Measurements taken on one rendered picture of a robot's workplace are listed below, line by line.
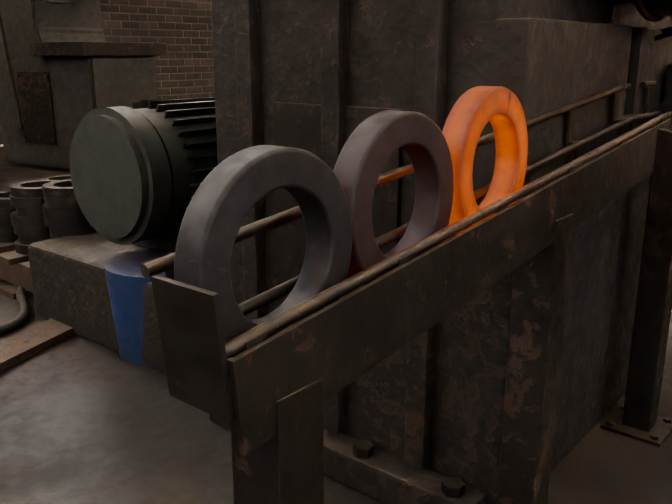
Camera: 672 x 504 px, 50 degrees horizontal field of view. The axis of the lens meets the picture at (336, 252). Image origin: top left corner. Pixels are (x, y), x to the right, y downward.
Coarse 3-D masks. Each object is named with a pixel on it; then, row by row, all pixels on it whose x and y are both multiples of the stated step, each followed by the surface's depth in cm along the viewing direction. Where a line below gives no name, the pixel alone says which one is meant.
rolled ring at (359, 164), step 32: (384, 128) 69; (416, 128) 73; (352, 160) 68; (384, 160) 70; (416, 160) 78; (448, 160) 79; (352, 192) 67; (416, 192) 80; (448, 192) 80; (352, 224) 68; (416, 224) 80; (352, 256) 69; (384, 256) 72; (416, 256) 77
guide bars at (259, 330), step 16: (640, 128) 122; (608, 144) 112; (576, 160) 103; (544, 176) 96; (560, 176) 99; (512, 192) 89; (528, 192) 91; (496, 208) 85; (464, 224) 80; (432, 240) 75; (400, 256) 71; (368, 272) 67; (384, 272) 69; (336, 288) 64; (352, 288) 65; (304, 304) 61; (320, 304) 62; (272, 320) 58; (288, 320) 59; (240, 336) 56; (256, 336) 57
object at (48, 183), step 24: (0, 192) 274; (24, 192) 245; (48, 192) 229; (72, 192) 228; (0, 216) 261; (24, 216) 248; (48, 216) 231; (72, 216) 230; (0, 240) 265; (24, 240) 250; (0, 264) 262; (24, 264) 239; (0, 288) 254
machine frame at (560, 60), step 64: (256, 0) 137; (320, 0) 125; (384, 0) 120; (448, 0) 112; (512, 0) 111; (576, 0) 129; (256, 64) 140; (320, 64) 131; (384, 64) 123; (448, 64) 115; (512, 64) 108; (576, 64) 120; (640, 64) 146; (256, 128) 143; (320, 128) 133; (576, 128) 125; (384, 192) 127; (640, 192) 160; (256, 256) 149; (576, 256) 136; (640, 256) 169; (448, 320) 125; (576, 320) 142; (384, 384) 138; (448, 384) 128; (576, 384) 149; (384, 448) 141; (448, 448) 131
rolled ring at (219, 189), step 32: (224, 160) 57; (256, 160) 56; (288, 160) 59; (320, 160) 62; (224, 192) 54; (256, 192) 57; (320, 192) 63; (192, 224) 55; (224, 224) 55; (320, 224) 65; (192, 256) 54; (224, 256) 55; (320, 256) 66; (224, 288) 56; (320, 288) 65; (224, 320) 56; (256, 320) 63
